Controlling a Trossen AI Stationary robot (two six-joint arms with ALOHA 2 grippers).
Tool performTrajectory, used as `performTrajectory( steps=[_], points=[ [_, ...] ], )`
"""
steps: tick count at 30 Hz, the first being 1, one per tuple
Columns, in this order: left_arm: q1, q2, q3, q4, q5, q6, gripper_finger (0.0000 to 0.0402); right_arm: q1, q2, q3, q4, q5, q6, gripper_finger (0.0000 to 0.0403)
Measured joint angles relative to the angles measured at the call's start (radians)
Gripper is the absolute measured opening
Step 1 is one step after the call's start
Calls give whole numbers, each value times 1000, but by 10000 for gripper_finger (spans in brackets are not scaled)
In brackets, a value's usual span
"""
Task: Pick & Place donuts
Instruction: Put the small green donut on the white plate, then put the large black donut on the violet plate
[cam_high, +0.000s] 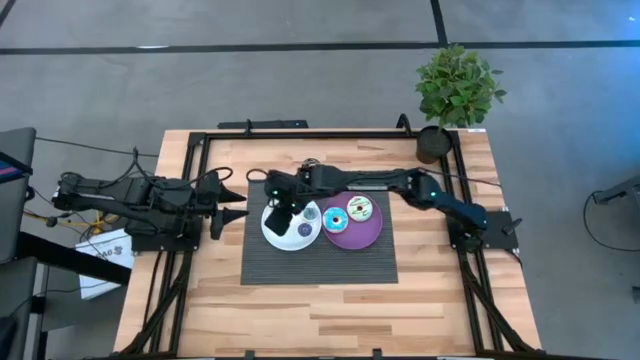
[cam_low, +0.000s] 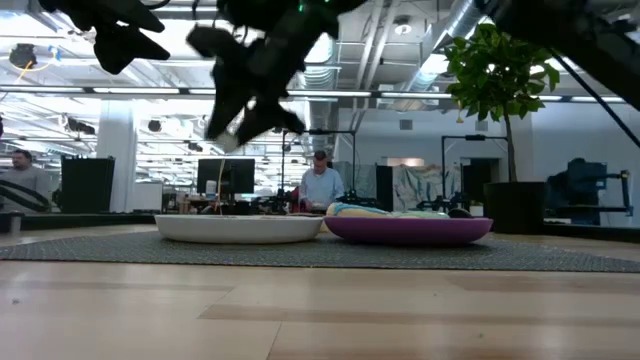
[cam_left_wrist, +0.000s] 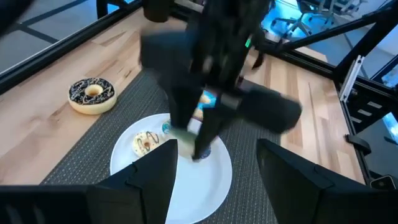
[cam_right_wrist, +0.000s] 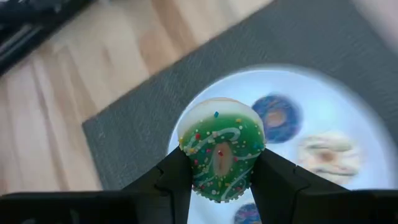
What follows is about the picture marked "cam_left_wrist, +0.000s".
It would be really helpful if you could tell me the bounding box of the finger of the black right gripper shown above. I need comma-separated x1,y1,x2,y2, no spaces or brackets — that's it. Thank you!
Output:
192,86,303,160
139,30,203,129

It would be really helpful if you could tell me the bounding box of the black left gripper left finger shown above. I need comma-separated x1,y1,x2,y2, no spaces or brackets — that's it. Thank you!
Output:
0,138,179,224

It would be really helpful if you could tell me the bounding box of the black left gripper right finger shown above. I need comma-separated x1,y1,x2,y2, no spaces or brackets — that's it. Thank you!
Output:
256,138,398,224

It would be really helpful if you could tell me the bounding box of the large light blue donut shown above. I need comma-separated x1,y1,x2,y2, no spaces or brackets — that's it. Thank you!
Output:
194,89,218,121

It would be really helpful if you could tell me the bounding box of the small white striped donut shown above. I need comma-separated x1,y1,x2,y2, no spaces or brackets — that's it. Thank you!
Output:
131,131,161,157

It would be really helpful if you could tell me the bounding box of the small light blue donut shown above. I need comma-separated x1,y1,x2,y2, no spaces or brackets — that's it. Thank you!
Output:
160,119,174,135

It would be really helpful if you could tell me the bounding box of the small green iced donut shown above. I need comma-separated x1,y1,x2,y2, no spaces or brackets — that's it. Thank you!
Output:
170,128,200,156

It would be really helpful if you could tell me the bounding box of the large chocolate iced donut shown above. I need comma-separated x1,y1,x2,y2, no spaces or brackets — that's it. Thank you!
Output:
67,77,118,116

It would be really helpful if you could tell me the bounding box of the black plant pot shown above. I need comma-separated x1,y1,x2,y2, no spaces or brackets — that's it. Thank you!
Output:
142,0,175,23

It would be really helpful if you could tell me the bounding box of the white round plate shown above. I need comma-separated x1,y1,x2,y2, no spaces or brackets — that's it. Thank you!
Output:
109,113,233,224

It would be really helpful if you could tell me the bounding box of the dark grey woven placemat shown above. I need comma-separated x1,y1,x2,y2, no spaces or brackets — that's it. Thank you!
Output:
40,70,282,224

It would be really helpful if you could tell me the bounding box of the office chair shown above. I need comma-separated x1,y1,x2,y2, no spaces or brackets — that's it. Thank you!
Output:
270,0,315,37

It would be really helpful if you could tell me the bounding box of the black frame handle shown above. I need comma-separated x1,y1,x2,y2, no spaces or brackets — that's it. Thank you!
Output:
345,133,373,156

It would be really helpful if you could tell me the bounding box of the silver metal bracket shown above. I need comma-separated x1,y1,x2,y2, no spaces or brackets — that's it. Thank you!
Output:
338,55,365,102

